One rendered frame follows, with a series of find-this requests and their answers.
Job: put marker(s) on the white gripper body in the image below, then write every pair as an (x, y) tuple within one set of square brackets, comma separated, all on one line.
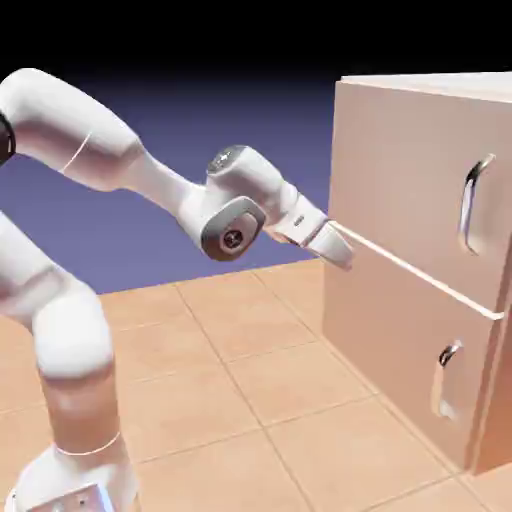
[(330, 243)]

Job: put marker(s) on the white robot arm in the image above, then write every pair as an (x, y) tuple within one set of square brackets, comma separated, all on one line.
[(100, 152)]

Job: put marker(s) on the light wood cabinet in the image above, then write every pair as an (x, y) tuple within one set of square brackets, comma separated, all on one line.
[(404, 280)]

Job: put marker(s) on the tall light wood door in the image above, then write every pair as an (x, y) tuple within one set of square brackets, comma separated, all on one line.
[(400, 168)]

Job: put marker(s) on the short light wood door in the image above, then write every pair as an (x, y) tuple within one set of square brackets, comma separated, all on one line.
[(392, 340)]

